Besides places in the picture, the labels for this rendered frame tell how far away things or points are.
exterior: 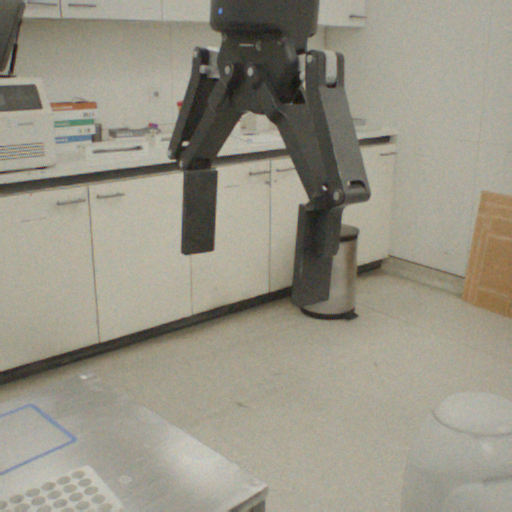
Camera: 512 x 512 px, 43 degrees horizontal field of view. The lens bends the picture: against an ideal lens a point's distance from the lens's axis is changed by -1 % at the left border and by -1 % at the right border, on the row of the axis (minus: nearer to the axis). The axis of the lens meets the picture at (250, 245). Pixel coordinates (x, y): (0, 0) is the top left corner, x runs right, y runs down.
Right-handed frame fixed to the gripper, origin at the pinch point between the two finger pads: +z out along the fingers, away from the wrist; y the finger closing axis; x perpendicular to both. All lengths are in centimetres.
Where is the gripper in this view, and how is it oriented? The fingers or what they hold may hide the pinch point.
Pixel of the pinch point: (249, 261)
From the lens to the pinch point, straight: 49.4
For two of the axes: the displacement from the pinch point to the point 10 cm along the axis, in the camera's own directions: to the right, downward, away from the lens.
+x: -7.8, 1.2, -6.2
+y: -6.3, -2.4, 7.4
